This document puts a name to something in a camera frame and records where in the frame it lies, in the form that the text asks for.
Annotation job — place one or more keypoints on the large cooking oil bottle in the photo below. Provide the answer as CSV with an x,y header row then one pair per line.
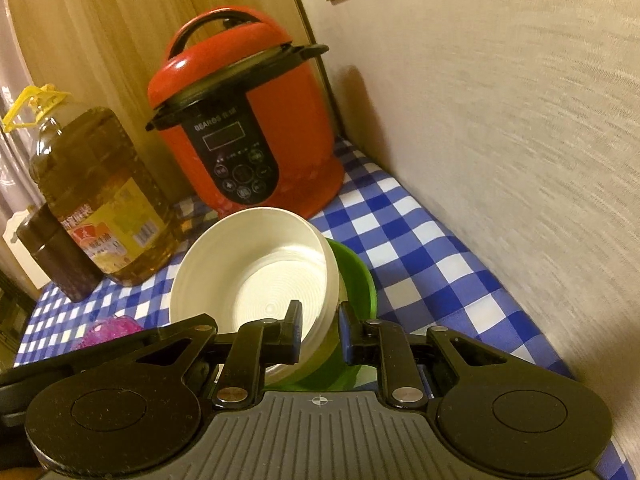
x,y
105,190

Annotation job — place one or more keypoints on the wooden panel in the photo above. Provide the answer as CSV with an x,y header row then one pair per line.
x,y
125,20

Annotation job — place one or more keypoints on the white plastic bowl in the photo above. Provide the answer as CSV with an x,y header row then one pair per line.
x,y
250,270

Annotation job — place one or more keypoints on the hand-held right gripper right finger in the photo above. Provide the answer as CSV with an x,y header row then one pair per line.
x,y
350,335

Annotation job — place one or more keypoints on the dark shelf rack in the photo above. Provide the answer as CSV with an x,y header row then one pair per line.
x,y
10,310

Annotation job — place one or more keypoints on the red electric pressure cooker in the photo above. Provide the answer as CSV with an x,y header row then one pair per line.
x,y
240,110

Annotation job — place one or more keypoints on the white wooden chair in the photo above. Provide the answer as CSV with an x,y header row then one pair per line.
x,y
10,227

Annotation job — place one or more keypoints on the brown lidded jar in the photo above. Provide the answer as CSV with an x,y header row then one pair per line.
x,y
60,260

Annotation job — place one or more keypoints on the green plastic bowl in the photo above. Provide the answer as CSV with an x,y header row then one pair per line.
x,y
357,285

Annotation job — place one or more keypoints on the sheer curtain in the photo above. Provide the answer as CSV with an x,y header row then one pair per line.
x,y
10,110

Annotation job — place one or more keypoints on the blue white checkered tablecloth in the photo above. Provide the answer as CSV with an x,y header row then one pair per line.
x,y
410,260

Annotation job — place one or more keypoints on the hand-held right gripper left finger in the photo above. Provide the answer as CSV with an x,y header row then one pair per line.
x,y
290,335

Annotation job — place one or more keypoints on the purple glass plate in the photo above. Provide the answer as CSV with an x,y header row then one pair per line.
x,y
107,332

